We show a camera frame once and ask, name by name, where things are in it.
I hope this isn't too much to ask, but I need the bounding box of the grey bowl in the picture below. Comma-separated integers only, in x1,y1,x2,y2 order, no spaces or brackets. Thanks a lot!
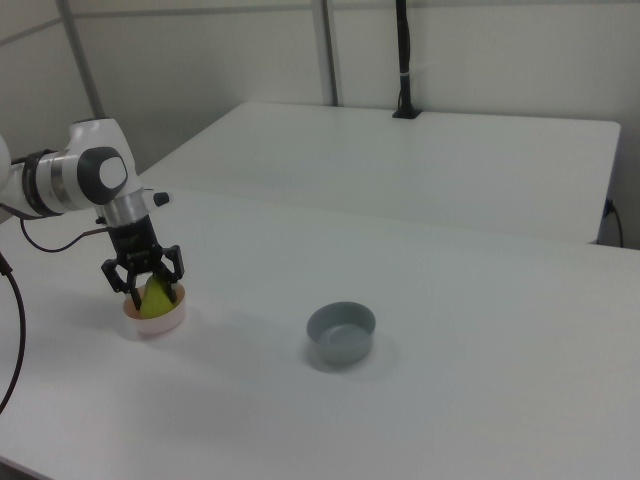
305,300,378,366

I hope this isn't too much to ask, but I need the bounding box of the black pole with clamp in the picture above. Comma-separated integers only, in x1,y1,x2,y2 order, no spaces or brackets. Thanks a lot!
391,0,422,120

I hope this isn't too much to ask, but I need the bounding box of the green pear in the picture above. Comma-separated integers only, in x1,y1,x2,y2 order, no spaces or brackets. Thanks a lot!
139,277,178,320

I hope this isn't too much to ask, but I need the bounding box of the thick dark cable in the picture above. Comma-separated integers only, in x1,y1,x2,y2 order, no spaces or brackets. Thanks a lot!
0,249,27,416

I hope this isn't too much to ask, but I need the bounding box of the pink bowl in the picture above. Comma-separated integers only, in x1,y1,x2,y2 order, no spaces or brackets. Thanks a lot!
122,282,191,336

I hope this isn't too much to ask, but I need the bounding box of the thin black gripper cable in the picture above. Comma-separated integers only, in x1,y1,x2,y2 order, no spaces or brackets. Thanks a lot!
18,213,112,253

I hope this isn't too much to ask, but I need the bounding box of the metal partition post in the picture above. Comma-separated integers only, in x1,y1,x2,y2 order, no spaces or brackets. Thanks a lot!
310,0,347,107
54,0,107,122

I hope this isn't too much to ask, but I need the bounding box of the black wall power cable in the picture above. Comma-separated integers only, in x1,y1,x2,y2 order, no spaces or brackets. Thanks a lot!
604,197,627,248

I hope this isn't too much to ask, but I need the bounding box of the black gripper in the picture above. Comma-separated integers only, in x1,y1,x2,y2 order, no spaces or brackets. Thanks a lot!
100,215,186,308

